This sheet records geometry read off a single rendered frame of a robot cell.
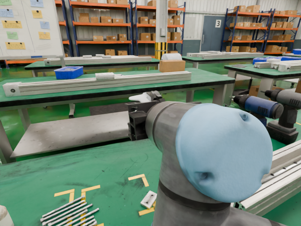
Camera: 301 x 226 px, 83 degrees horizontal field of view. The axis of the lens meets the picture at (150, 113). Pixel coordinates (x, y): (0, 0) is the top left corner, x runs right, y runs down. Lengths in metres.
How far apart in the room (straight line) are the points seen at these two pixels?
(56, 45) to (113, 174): 2.46
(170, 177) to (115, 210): 0.38
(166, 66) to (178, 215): 2.20
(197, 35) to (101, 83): 11.26
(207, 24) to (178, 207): 12.82
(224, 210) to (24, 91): 1.65
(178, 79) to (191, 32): 10.53
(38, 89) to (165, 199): 1.57
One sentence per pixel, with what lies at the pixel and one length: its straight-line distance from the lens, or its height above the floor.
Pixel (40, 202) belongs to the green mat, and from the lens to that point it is 0.62.
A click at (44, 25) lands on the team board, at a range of 2.91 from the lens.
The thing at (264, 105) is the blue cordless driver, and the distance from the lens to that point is 0.72.
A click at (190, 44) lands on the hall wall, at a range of 12.34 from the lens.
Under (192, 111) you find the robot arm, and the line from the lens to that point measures 0.16.
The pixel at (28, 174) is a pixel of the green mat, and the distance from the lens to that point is 0.74.
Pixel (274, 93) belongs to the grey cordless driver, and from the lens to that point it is 0.93.
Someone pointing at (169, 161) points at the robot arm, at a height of 1.10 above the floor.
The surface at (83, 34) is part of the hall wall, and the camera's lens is 10.55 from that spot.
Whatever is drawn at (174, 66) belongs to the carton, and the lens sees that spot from 2.36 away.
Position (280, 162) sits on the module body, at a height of 0.83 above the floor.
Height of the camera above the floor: 1.20
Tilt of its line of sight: 24 degrees down
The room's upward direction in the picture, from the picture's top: straight up
